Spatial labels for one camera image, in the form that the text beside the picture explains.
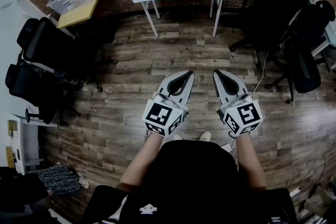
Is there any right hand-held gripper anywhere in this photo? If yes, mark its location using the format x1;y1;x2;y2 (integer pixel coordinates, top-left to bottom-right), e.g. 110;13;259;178
212;69;264;137

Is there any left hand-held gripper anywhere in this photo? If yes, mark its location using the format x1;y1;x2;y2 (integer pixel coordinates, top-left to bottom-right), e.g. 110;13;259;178
141;70;195;137

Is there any person's left forearm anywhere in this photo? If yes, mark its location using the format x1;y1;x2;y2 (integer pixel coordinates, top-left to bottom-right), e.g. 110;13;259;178
116;133;164;192

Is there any person's right forearm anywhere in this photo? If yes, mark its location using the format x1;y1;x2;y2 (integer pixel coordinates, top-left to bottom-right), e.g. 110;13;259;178
234;132;267;190

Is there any person's right white shoe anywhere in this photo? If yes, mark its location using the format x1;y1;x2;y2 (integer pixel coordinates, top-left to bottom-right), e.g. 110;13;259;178
198;130;212;143

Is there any person's black clothing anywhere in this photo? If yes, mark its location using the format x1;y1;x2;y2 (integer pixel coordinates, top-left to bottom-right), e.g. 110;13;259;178
85;140;299;224

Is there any yellow desk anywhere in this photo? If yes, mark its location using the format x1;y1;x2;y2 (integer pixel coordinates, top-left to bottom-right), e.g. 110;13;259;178
56;0;107;30

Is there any white cabinet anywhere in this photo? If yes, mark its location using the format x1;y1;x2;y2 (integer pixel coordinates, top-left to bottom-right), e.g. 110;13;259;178
6;112;58;175

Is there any white side desk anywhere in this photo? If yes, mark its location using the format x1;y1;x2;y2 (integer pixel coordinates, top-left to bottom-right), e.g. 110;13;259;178
17;0;77;40

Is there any white cable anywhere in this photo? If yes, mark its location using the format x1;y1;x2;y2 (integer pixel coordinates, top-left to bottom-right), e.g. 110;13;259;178
253;51;270;103

